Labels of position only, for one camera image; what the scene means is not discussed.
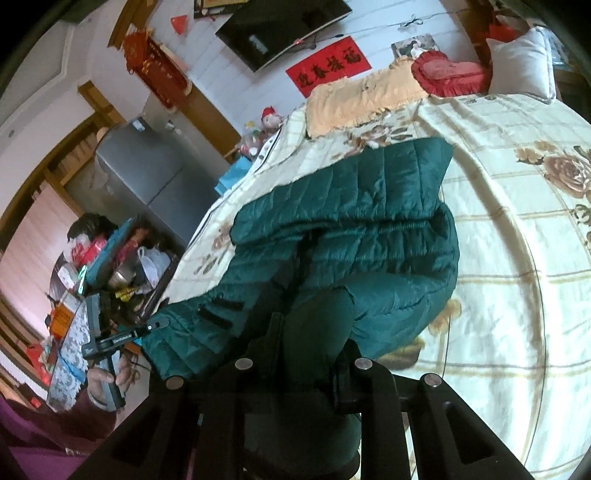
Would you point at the red frilled cushion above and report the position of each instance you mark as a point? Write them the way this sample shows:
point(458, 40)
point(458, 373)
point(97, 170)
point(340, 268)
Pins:
point(439, 76)

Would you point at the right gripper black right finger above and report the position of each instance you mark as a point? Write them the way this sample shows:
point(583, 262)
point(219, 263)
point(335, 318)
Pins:
point(369, 391)

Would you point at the cluttered side table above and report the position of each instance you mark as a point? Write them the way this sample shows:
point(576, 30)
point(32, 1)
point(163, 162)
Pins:
point(99, 257)

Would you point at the white pillow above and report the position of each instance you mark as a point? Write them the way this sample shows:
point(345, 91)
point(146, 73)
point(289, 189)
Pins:
point(523, 66)

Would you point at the grey refrigerator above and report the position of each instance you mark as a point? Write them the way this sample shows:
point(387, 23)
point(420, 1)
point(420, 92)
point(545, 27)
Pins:
point(153, 176)

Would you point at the dark green quilted jacket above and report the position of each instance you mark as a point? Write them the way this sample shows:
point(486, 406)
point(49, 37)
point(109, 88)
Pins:
point(363, 250)

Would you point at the peach frilled pillow cover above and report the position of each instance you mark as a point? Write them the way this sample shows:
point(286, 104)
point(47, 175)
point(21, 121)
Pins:
point(347, 103)

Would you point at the red hanging wall decoration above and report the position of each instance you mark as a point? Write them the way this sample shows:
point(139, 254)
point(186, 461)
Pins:
point(159, 73)

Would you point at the red Chinese couplet banner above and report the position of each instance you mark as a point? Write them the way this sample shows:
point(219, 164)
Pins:
point(342, 59)

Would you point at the pig plush toy red hat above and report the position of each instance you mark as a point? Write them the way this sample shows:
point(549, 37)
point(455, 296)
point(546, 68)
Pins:
point(271, 121)

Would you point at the wall mounted black television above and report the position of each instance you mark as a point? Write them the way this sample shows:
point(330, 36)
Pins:
point(262, 30)

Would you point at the person's left hand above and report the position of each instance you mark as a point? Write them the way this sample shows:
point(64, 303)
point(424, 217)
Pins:
point(108, 380)

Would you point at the floral cream bedspread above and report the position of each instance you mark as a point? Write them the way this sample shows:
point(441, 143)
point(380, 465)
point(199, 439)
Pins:
point(514, 340)

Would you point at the framed photo on headboard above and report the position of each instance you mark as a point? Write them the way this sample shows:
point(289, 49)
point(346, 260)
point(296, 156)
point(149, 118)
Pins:
point(414, 46)

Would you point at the white plastic bag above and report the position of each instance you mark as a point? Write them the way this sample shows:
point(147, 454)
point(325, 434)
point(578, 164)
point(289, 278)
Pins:
point(154, 264)

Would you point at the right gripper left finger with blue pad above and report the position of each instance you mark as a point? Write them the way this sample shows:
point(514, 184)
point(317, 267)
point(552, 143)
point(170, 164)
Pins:
point(196, 431)

